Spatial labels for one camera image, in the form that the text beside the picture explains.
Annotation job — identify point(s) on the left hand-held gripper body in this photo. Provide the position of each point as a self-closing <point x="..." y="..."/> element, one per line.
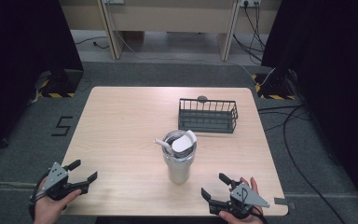
<point x="55" y="178"/>

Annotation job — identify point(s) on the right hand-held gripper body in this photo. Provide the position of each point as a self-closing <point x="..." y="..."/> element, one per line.
<point x="244" y="196"/>

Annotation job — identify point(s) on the white tumbler cup with lid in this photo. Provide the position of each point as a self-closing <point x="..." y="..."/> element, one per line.
<point x="180" y="155"/>

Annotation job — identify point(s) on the person's right hand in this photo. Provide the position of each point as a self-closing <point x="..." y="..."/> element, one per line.
<point x="252" y="186"/>

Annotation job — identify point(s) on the person's left hand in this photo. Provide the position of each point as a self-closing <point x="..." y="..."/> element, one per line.
<point x="50" y="208"/>

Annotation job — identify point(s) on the grey tape strip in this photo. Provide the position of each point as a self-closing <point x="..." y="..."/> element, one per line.
<point x="281" y="201"/>

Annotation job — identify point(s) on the white drinking straw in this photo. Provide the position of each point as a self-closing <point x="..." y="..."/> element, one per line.
<point x="162" y="143"/>

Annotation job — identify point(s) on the black stand base striped tape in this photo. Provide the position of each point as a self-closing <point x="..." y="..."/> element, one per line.
<point x="275" y="87"/>
<point x="60" y="83"/>

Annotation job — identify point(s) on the small grey round knob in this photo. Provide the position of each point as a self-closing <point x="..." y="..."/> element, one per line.
<point x="202" y="99"/>

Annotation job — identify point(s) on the black curtain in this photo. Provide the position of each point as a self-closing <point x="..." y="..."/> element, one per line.
<point x="335" y="77"/>
<point x="18" y="62"/>

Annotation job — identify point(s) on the beige desk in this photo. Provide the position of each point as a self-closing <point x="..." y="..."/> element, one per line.
<point x="167" y="17"/>

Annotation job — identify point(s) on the white wall socket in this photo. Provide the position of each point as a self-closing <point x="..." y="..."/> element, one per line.
<point x="248" y="2"/>

